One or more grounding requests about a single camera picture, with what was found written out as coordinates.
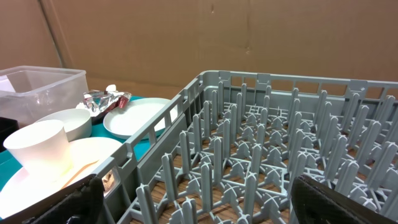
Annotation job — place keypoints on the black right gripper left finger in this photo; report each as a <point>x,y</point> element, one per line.
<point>81,202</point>

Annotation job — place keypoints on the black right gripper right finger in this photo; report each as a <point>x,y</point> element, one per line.
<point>314,202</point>

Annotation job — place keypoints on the brown food scrap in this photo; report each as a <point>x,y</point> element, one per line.
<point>108,181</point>

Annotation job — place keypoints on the large pinkish white plate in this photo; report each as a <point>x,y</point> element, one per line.
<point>23,190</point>

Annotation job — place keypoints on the white paper cup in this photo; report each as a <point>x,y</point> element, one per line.
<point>42,149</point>

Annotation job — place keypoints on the grey bowl of rice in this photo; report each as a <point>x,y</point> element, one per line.
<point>77,122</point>

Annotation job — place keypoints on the yellow plastic spoon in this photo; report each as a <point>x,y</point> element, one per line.
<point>78,172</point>

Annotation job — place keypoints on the grey plastic dishwasher rack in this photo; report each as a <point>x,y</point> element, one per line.
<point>227,147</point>

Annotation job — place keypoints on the small grey plate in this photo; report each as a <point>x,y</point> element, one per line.
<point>124,122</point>

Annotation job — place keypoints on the crumpled foil wrapper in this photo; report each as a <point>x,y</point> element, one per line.
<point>122,98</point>

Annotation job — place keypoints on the black plastic tray bin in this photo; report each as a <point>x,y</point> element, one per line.
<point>7,127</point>

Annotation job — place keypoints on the clear plastic bin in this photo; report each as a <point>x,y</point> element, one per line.
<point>29,93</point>

